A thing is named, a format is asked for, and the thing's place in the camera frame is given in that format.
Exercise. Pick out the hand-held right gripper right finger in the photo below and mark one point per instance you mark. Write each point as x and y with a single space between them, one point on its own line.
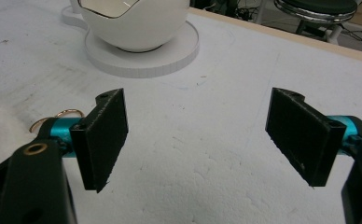
300 137

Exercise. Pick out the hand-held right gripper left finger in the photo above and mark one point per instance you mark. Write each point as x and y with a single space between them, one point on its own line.
103 140

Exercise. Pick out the white round bowl-shaped container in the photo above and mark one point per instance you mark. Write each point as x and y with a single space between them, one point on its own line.
138 28

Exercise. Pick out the black stool with chrome rim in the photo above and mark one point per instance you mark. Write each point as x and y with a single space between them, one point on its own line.
319 9

